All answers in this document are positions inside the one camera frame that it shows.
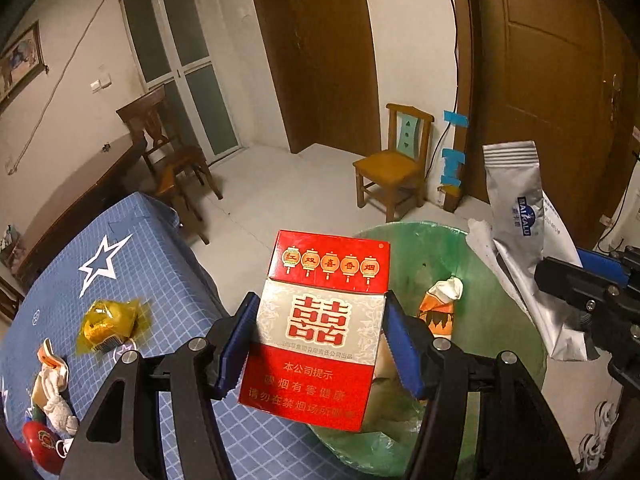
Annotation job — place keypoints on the white face mask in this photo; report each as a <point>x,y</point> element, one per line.
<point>62,447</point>

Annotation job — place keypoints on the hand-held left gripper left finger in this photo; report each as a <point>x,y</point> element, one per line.
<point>235,350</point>

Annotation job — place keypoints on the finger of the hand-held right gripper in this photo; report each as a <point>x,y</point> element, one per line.
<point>565,280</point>
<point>600,260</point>

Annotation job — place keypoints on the brown panel door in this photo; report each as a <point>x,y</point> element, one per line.
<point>550,60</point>

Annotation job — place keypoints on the framed wall picture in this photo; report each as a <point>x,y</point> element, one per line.
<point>20,60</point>

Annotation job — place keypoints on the white tissue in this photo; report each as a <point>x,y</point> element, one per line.
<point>57,410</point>

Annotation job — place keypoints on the round wooden dining table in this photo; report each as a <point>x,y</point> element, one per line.
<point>90,185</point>

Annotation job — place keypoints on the yellow plastic wrapper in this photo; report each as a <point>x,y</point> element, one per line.
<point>107,320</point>

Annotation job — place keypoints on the red round container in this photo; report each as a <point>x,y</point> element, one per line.
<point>42,442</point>

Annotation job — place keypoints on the silver foil pouch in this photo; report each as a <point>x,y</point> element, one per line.
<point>515,200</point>

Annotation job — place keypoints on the cream bread piece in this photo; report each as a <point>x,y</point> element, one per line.
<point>385,380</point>

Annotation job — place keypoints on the round bin with green bag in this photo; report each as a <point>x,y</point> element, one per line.
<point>510,340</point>

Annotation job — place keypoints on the dark wooden dining chair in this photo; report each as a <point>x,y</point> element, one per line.
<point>175,160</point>

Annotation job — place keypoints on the yellow sponge block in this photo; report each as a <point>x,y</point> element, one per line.
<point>38,395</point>

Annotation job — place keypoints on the small chair with green back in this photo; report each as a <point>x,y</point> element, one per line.
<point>390,165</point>

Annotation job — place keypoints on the blue star-print tablecloth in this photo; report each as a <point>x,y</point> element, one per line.
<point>150,270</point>

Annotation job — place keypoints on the blue tape patch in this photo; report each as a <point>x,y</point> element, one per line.
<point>453,166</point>

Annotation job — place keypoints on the red cigarette pack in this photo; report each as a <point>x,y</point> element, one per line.
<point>310,320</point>

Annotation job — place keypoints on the orange and white packet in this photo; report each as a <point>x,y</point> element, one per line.
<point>440,315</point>

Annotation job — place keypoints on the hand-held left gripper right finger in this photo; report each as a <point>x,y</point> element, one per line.
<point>405,350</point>

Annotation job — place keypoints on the brown wooden door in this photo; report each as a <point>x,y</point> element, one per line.
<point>320,60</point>

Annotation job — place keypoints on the frosted glass double door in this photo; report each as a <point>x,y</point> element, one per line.
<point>200,100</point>

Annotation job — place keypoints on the blue tape strip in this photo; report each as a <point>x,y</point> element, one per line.
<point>456,119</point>

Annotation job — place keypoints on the white double wall switch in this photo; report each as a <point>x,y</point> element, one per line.
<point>100,83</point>

